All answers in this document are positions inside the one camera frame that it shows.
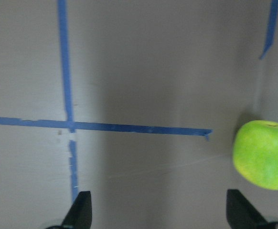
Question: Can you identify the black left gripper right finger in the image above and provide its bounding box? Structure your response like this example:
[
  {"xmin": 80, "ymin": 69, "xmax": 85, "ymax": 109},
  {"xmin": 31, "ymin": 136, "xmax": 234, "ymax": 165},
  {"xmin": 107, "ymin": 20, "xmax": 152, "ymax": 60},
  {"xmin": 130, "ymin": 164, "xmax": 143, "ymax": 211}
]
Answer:
[{"xmin": 226, "ymin": 189, "xmax": 267, "ymax": 229}]

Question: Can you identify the green apple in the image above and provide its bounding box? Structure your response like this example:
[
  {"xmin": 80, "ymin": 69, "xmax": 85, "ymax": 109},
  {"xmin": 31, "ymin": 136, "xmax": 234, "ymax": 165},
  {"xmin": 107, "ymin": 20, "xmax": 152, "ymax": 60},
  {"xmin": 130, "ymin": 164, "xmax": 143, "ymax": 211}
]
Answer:
[{"xmin": 233, "ymin": 120, "xmax": 278, "ymax": 190}]

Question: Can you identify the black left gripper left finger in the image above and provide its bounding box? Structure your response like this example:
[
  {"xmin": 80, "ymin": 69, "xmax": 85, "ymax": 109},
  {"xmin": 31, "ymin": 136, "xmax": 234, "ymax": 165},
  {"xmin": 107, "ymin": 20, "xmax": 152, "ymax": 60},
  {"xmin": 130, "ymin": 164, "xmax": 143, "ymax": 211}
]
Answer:
[{"xmin": 61, "ymin": 191, "xmax": 92, "ymax": 229}]

